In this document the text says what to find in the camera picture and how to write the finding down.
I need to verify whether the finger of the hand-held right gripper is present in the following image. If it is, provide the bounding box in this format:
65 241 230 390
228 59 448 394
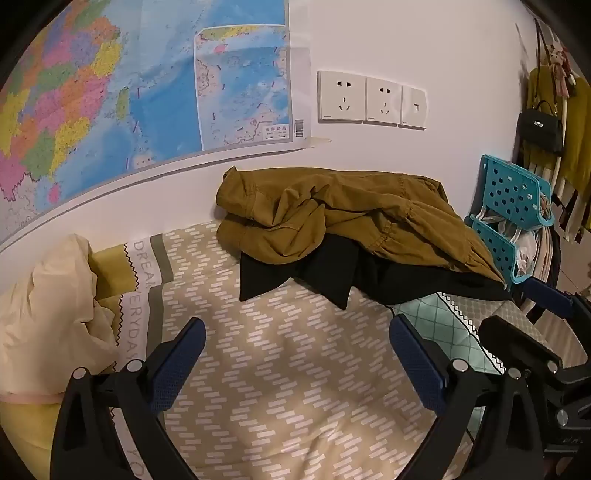
479 315 563 371
526 276 591 320

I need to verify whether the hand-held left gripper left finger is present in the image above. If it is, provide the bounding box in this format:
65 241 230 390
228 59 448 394
50 318 207 480

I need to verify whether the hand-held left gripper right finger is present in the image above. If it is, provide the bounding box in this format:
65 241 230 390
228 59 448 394
389 315 550 480

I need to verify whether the olive brown jacket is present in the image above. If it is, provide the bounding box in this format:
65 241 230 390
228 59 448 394
215 166 506 283

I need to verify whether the mint diamond patterned quilt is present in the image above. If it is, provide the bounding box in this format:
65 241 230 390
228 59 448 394
388 293 506 376

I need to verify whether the teal plastic basket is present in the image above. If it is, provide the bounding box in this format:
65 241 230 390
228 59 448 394
478 154 555 228
464 215 519 294

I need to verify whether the yellow patterned bed sheet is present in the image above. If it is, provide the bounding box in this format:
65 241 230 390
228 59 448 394
0 222 509 480

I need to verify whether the black garment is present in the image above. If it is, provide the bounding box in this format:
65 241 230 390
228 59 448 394
239 235 520 311

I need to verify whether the cream folded cloth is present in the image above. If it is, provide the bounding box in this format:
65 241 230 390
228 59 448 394
0 234 122 398

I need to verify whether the pink folded cloth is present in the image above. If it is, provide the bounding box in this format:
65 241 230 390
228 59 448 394
0 391 65 405

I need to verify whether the yellow-green hanging garment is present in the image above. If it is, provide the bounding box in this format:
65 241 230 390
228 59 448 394
526 65 591 232

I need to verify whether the black handbag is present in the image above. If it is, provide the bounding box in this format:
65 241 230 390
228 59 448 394
516 100 566 155

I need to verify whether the pink hanging ribbon toy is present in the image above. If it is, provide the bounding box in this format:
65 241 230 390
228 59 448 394
547 44 578 97

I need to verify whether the white wall socket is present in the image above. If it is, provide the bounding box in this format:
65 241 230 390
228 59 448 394
317 70 368 124
365 76 404 126

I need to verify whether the colourful wall map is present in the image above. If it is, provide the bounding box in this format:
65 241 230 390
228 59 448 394
0 0 311 245

